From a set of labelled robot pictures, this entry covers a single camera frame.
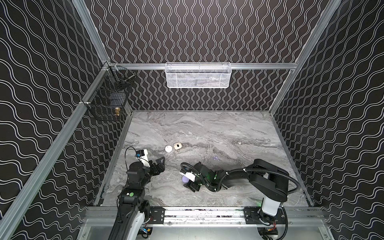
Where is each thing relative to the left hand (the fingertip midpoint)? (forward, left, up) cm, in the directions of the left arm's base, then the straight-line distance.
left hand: (162, 160), depth 80 cm
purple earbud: (+10, -30, -14) cm, 34 cm away
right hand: (-4, -13, -15) cm, 20 cm away
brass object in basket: (+21, +26, +16) cm, 37 cm away
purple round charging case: (-5, -12, -12) cm, 18 cm away
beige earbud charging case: (+16, -5, -11) cm, 20 cm away
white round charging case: (+14, +1, -11) cm, 18 cm away
